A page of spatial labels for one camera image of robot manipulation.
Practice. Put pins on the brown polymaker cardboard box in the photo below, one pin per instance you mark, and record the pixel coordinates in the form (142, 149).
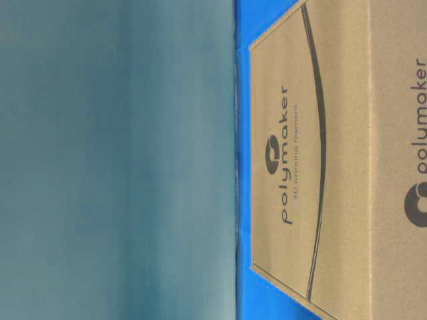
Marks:
(338, 157)

